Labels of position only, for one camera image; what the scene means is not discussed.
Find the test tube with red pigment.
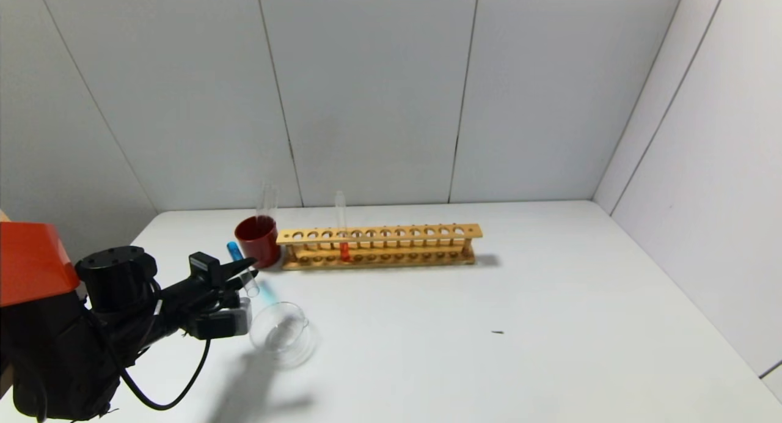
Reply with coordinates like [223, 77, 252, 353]
[335, 191, 351, 263]

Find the test tube with blue pigment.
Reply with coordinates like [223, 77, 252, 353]
[227, 241, 261, 298]

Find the wooden test tube rack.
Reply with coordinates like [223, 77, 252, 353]
[277, 224, 483, 271]

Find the empty glass test tube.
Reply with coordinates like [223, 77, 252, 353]
[258, 182, 279, 222]

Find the red plastic cup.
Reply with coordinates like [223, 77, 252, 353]
[235, 216, 283, 270]

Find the clear glass dish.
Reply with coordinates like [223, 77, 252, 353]
[249, 301, 320, 369]

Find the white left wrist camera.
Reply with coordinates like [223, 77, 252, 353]
[186, 296, 253, 340]

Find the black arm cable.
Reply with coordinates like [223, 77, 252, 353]
[119, 337, 212, 410]

